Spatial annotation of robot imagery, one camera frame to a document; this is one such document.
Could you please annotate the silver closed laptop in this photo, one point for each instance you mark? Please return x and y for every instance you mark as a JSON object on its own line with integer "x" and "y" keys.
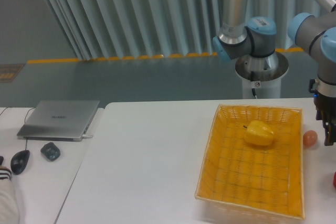
{"x": 61, "y": 120}

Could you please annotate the yellow bell pepper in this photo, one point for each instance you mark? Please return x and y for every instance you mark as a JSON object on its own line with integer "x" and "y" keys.
{"x": 259, "y": 133}

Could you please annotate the black computer mouse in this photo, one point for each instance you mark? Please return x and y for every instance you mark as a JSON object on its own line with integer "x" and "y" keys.
{"x": 19, "y": 161}

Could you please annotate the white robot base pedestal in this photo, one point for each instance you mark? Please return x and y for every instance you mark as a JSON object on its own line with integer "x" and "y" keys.
{"x": 261, "y": 77}

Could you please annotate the yellow wicker basket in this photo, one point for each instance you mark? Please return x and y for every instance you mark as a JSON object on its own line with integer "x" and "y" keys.
{"x": 255, "y": 179}

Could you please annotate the dark grey earbuds case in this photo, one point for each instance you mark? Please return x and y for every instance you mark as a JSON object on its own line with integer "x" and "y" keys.
{"x": 50, "y": 151}

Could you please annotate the red fruit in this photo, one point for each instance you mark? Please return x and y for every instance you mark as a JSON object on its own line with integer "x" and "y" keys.
{"x": 334, "y": 180}

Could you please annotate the orange peach fruit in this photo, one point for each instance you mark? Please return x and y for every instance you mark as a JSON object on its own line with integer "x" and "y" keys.
{"x": 310, "y": 138}

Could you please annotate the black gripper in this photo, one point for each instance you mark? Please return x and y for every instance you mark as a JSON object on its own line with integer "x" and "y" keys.
{"x": 325, "y": 107}

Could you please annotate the person's white sleeved forearm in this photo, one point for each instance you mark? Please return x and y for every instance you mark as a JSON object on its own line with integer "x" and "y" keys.
{"x": 9, "y": 206}

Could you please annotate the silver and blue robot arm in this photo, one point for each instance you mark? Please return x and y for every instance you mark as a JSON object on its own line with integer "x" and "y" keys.
{"x": 251, "y": 43}

